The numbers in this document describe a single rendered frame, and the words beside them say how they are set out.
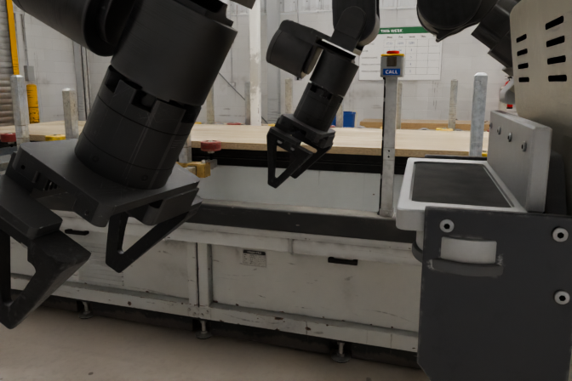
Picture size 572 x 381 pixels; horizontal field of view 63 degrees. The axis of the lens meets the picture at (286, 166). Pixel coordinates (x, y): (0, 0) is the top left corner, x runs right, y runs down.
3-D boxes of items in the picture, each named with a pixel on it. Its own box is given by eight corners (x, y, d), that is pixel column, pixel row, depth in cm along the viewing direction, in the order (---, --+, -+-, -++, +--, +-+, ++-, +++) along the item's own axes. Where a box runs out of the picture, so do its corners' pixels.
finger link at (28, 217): (-78, 304, 25) (-26, 154, 23) (30, 263, 32) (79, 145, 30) (13, 379, 24) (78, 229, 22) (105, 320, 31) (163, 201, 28)
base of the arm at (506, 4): (584, 12, 52) (555, 25, 64) (524, -31, 53) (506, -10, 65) (526, 76, 55) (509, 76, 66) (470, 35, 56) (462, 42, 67)
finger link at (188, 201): (28, 263, 32) (77, 145, 30) (99, 236, 39) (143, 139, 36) (104, 321, 30) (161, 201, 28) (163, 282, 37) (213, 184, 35)
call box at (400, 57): (403, 79, 143) (403, 53, 142) (380, 79, 145) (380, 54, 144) (403, 79, 150) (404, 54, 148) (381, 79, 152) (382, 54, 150)
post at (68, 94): (78, 207, 189) (69, 88, 181) (71, 207, 190) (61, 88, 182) (84, 206, 193) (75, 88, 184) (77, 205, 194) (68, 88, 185)
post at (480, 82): (476, 229, 146) (488, 72, 138) (464, 227, 147) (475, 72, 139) (475, 225, 149) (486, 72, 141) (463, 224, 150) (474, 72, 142)
